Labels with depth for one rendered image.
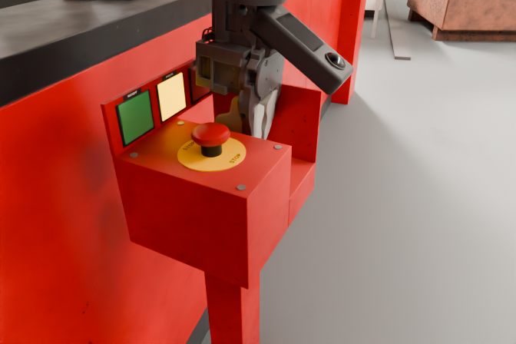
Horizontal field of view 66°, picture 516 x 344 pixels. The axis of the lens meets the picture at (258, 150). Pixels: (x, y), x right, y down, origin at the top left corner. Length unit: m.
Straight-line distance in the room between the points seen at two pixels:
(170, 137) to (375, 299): 0.99
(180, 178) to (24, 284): 0.26
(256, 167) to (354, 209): 1.24
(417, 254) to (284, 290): 0.48
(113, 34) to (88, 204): 0.23
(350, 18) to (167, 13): 1.73
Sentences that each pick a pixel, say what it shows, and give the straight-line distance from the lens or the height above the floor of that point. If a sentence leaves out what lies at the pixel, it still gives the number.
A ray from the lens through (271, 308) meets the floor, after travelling 1.26.
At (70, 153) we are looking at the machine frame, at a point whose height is 0.74.
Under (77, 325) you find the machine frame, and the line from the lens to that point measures 0.68.
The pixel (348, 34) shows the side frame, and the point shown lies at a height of 0.42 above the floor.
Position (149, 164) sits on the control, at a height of 0.78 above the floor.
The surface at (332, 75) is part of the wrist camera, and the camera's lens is 0.41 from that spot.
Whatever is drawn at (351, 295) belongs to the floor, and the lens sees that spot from 1.32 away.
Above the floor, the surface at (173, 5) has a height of 0.87.
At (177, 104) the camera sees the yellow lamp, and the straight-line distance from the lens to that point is 0.50.
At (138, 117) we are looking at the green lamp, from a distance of 0.45.
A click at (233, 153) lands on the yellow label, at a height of 0.78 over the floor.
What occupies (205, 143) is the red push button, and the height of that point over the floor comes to 0.80.
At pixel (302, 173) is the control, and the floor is 0.71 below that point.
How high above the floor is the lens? 1.00
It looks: 31 degrees down
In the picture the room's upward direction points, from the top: straight up
